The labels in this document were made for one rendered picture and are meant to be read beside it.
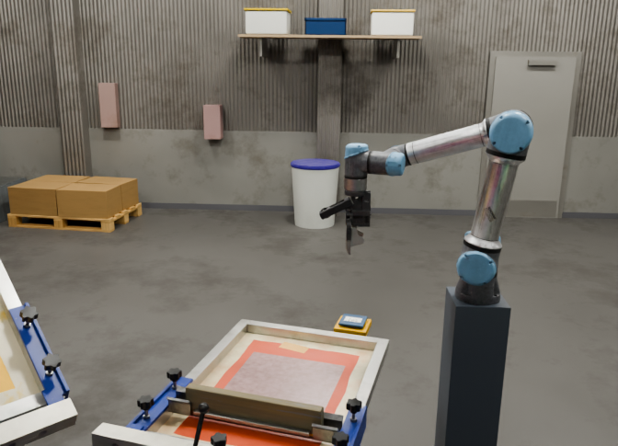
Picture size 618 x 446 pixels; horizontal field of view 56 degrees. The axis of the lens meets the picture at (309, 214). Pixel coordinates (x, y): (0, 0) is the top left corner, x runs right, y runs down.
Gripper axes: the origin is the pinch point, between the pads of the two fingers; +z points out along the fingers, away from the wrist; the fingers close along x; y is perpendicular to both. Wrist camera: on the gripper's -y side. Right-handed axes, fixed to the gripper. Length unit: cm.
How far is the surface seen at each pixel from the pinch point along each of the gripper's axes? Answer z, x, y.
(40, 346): 13, -53, -81
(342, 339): 38.1, 8.2, -0.6
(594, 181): 86, 593, 340
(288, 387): 40.7, -21.8, -18.2
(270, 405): 31, -47, -21
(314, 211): 113, 505, -30
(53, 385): 19, -61, -74
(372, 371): 37.2, -15.5, 9.2
